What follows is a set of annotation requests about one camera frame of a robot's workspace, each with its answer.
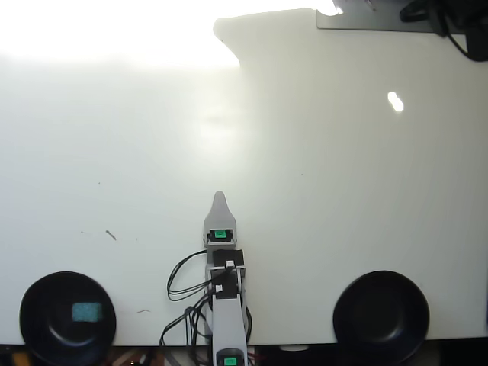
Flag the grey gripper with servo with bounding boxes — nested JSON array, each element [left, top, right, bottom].
[[201, 190, 239, 249]]

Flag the blue foam cube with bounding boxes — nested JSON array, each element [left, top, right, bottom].
[[72, 302, 104, 323]]

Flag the black round bowl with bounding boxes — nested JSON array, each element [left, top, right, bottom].
[[18, 271, 117, 366], [332, 270, 431, 365]]

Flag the black base cable bundle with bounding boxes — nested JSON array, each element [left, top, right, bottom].
[[159, 293, 214, 358]]

